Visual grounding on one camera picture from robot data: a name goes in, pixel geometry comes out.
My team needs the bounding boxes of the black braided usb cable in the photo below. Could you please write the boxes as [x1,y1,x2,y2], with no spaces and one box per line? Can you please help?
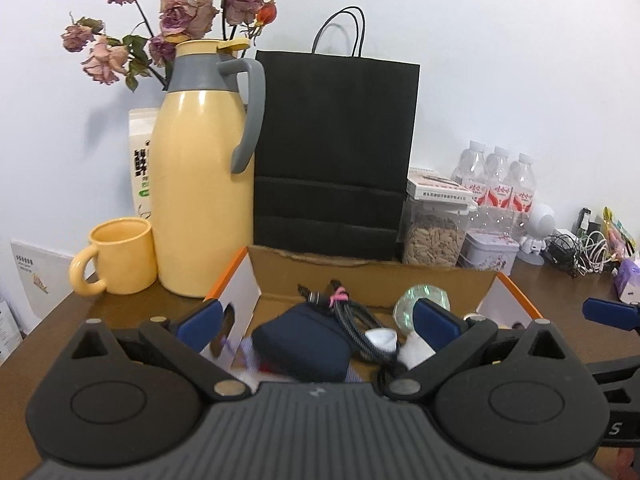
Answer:
[296,278,402,365]

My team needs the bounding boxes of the purple tissue pack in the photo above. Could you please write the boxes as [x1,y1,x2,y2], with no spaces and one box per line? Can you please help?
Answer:
[614,258,640,306]

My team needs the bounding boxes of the colourful snack packets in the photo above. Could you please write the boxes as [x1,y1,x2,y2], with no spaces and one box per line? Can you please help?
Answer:
[602,207,637,261]

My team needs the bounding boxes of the white plush toy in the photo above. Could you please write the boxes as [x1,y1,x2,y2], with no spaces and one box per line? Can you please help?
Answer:
[364,327,435,370]

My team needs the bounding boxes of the blue white package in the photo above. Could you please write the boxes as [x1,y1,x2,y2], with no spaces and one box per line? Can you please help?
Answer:
[0,299,23,363]

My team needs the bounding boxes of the small white robot figure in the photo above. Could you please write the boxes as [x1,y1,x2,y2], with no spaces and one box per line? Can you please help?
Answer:
[518,202,555,266]

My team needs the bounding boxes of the yellow ceramic mug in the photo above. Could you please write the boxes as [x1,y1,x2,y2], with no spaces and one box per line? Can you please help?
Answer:
[68,217,157,297]

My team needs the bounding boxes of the iridescent crystal ball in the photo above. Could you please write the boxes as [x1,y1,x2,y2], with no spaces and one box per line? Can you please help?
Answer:
[393,284,450,335]

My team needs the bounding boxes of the white decorated tin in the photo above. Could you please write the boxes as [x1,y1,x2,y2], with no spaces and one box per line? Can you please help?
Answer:
[458,231,520,275]

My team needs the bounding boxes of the red cardboard pumpkin box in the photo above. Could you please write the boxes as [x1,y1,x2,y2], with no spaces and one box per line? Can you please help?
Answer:
[202,246,541,372]

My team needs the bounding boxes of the clear jar of seeds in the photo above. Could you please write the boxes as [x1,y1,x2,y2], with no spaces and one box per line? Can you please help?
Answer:
[402,197,476,268]

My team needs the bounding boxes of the navy zip pouch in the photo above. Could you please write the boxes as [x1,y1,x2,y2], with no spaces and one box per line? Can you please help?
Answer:
[252,302,354,382]

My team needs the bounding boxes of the left water bottle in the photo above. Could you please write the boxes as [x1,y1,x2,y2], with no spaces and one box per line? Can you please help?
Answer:
[451,141,486,198]

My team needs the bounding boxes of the white flat box on jar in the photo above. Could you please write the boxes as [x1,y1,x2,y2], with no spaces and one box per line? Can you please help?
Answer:
[407,168,474,205]

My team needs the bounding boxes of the yellow thermos jug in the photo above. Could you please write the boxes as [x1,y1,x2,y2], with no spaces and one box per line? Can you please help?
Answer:
[149,38,266,298]

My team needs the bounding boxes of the white milk carton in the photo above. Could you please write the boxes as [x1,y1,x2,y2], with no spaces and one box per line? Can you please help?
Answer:
[128,107,160,219]

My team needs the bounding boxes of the black paper shopping bag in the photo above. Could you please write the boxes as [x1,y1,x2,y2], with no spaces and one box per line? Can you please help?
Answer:
[254,6,420,261]

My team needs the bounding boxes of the dried rose bouquet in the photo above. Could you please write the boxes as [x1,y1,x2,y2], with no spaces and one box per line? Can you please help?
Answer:
[61,0,278,91]

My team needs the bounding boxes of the tangle of chargers and cables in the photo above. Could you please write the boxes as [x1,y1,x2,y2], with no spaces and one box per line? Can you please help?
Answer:
[541,205,624,278]

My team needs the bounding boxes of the white booklet against wall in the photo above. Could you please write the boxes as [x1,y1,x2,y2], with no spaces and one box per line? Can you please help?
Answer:
[10,240,73,333]

